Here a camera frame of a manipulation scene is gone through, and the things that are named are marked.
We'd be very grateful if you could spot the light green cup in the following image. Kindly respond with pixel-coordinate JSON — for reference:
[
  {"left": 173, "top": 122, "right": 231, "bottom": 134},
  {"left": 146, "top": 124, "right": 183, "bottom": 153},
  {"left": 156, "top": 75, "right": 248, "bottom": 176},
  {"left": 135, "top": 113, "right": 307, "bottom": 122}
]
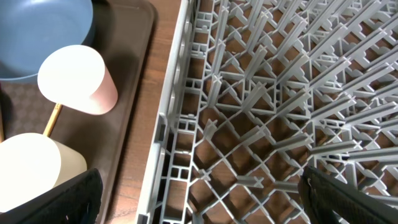
[{"left": 1, "top": 133, "right": 87, "bottom": 213}]

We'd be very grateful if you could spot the dark blue plate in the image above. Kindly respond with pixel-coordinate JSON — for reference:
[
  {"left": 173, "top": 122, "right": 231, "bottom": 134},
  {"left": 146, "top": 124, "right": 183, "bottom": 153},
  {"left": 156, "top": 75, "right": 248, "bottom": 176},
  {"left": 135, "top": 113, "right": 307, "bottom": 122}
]
[{"left": 1, "top": 0, "right": 94, "bottom": 83}]

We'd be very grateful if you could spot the right wooden chopstick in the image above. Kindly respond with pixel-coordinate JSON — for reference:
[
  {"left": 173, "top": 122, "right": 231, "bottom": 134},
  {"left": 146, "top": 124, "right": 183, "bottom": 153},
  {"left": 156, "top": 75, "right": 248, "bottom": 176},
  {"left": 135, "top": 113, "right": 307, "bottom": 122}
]
[{"left": 43, "top": 103, "right": 63, "bottom": 137}]

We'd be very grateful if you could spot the brown serving tray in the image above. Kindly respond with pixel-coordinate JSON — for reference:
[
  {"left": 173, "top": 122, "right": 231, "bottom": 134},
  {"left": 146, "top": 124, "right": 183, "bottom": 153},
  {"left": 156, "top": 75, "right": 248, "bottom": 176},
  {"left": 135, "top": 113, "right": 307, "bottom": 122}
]
[{"left": 1, "top": 1, "right": 155, "bottom": 223}]

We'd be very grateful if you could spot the left wooden chopstick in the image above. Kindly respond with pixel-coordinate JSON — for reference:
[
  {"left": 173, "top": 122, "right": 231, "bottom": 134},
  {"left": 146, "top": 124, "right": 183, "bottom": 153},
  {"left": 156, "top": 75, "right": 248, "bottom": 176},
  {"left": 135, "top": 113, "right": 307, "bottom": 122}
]
[{"left": 0, "top": 108, "right": 4, "bottom": 143}]

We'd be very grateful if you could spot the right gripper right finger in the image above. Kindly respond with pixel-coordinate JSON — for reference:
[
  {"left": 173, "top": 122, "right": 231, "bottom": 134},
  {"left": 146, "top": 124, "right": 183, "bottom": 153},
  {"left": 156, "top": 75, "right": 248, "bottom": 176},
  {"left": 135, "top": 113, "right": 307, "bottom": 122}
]
[{"left": 298, "top": 166, "right": 397, "bottom": 223}]

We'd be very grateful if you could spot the wooden chopstick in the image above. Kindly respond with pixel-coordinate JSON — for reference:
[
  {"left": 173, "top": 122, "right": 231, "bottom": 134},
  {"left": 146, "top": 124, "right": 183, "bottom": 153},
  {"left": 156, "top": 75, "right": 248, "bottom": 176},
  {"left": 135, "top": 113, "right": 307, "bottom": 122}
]
[
  {"left": 43, "top": 103, "right": 63, "bottom": 137},
  {"left": 0, "top": 108, "right": 4, "bottom": 143}
]

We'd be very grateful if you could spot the pink cup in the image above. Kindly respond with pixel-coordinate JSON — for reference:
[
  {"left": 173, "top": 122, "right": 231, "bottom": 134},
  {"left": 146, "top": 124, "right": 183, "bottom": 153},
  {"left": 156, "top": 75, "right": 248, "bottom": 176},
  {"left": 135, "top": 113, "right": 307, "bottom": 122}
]
[{"left": 37, "top": 45, "right": 118, "bottom": 115}]

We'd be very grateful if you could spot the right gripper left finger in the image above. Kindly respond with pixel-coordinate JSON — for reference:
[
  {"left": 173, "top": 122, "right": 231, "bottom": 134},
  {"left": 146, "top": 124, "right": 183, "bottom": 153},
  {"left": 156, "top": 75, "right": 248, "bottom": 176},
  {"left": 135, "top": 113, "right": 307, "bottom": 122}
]
[{"left": 1, "top": 168, "right": 103, "bottom": 224}]

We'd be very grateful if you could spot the grey dishwasher rack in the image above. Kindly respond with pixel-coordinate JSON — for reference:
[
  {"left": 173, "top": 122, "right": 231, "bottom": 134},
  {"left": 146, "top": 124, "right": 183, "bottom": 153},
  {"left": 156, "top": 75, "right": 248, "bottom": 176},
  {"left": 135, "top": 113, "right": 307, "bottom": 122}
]
[{"left": 136, "top": 0, "right": 397, "bottom": 223}]

